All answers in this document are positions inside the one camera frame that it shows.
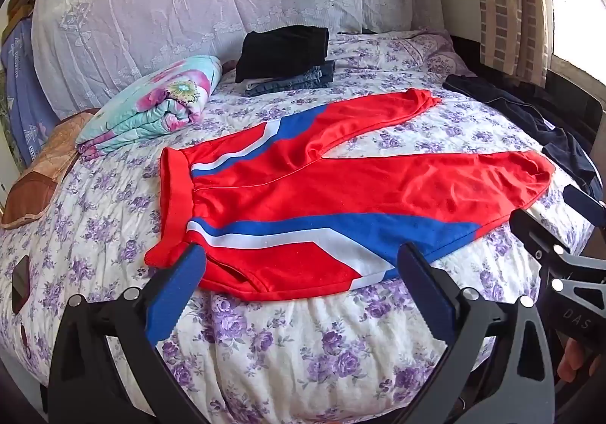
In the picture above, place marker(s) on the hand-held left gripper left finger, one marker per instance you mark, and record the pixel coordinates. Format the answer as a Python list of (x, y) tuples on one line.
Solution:
[(176, 291)]

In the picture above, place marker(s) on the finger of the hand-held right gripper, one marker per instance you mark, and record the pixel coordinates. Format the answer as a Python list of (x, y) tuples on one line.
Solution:
[(537, 234), (584, 201)]

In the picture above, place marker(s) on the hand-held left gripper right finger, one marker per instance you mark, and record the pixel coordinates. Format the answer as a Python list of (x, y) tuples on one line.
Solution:
[(428, 298)]

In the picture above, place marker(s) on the red blue white pants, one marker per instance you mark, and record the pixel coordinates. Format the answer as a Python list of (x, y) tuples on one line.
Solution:
[(331, 182)]

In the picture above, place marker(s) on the person's right hand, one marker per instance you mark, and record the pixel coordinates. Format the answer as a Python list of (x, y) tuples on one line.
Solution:
[(574, 360)]

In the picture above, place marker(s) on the purple floral bed cover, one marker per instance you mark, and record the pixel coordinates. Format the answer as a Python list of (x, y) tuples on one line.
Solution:
[(265, 348)]

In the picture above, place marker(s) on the dark navy garment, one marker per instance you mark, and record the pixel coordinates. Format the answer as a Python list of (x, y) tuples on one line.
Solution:
[(521, 106)]

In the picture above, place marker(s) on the small dark flat object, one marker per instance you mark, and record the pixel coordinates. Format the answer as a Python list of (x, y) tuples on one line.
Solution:
[(20, 284)]

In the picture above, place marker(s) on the brown cushion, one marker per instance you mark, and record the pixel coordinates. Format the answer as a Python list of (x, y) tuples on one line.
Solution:
[(42, 163)]

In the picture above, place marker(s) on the folded floral turquoise quilt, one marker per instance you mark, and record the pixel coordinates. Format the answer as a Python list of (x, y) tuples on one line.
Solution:
[(151, 106)]

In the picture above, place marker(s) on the beige checked curtain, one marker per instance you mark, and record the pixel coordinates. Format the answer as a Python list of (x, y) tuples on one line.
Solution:
[(506, 2)]

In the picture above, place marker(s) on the folded blue jeans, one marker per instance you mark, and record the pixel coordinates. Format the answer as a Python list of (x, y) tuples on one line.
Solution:
[(296, 80)]

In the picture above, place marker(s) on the blue patterned cloth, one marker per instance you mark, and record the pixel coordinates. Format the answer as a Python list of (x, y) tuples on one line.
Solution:
[(23, 87)]

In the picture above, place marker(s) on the folded black garment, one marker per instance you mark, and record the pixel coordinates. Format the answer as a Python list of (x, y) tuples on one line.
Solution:
[(279, 50)]

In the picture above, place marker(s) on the black bed frame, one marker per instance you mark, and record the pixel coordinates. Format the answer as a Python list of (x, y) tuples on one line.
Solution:
[(573, 95)]

